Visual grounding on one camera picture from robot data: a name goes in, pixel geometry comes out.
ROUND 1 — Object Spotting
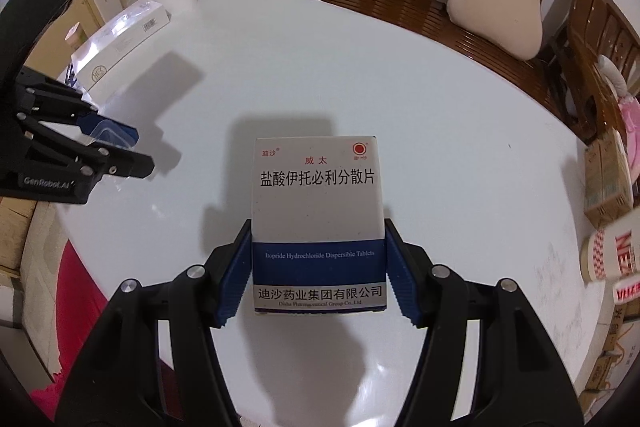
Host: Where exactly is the red white checked cup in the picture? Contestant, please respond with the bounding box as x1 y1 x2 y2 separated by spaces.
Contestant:
580 209 640 283

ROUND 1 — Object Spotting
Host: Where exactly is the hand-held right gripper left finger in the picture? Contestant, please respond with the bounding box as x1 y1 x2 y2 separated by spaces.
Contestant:
55 219 253 427

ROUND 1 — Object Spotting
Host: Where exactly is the pink cloth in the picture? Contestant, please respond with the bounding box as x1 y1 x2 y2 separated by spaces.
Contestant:
616 94 640 145

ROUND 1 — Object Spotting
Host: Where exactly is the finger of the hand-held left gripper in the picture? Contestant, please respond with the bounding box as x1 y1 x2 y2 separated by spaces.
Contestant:
20 117 156 180
15 67 139 150

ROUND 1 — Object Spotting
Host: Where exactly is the taped cardboard box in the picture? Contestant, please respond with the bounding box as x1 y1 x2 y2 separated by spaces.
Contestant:
584 127 635 230

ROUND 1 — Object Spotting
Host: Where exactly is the brown cardboard box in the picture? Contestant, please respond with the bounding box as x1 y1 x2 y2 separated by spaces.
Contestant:
0 197 40 277

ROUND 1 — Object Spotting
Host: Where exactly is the printed cardboard carton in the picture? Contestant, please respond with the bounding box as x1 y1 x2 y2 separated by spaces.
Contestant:
580 279 640 403

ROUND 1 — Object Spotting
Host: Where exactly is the white blue medicine box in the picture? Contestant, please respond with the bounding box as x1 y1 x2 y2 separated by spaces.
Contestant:
251 136 388 317

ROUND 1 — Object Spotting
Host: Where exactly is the red cloth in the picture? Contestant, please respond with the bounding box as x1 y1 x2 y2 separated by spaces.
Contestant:
56 239 108 388

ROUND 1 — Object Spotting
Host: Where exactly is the wooden chair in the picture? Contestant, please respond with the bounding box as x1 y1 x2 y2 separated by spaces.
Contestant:
542 0 640 145

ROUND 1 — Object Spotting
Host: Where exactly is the long white box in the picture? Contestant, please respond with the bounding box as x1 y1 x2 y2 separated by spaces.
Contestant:
70 24 151 94

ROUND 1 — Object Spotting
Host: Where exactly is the beige cushion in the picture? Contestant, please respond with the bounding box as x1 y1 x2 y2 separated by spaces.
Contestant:
446 0 544 62

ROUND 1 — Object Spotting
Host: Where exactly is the white barcode box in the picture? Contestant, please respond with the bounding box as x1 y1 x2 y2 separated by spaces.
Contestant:
102 0 170 40

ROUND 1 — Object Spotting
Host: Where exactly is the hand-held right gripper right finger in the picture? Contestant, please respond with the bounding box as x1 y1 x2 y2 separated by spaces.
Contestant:
384 218 586 427

